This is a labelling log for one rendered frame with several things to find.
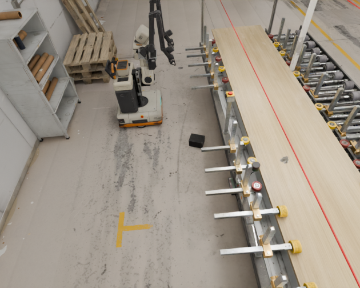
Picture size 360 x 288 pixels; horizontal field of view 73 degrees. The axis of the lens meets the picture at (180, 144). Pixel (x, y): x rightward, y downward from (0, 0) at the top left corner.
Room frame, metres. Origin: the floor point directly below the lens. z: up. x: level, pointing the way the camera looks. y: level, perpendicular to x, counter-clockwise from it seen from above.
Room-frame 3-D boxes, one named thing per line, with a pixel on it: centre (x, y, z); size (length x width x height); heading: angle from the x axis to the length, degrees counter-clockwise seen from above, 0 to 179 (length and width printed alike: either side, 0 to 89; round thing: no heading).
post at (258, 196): (0.79, -0.50, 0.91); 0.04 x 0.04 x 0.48; 0
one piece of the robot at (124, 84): (3.01, 0.66, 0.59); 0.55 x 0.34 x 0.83; 0
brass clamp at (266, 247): (0.52, -0.50, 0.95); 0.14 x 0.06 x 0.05; 0
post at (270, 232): (0.54, -0.50, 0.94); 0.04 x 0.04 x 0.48; 0
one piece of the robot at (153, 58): (3.01, 0.28, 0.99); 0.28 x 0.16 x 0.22; 0
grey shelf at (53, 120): (3.05, 1.90, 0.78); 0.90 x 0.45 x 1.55; 0
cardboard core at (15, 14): (3.16, 1.90, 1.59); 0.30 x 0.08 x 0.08; 90
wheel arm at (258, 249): (0.50, -0.45, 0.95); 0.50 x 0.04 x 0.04; 90
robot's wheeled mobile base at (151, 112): (3.01, 0.57, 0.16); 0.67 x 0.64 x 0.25; 90
